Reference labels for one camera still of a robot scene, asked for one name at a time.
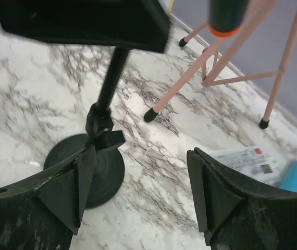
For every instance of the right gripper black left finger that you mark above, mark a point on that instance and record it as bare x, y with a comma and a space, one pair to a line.
45, 210

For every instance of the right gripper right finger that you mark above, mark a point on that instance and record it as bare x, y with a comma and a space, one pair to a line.
234, 211

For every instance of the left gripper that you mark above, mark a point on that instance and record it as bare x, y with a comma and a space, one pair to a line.
142, 25

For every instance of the black microphone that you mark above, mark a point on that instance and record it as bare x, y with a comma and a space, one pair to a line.
226, 16

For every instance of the yellow framed whiteboard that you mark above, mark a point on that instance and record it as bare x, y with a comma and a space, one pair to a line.
168, 5

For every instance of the white remote packet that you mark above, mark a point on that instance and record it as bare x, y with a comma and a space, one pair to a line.
256, 162

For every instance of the pink music stand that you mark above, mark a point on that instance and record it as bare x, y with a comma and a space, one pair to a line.
263, 50

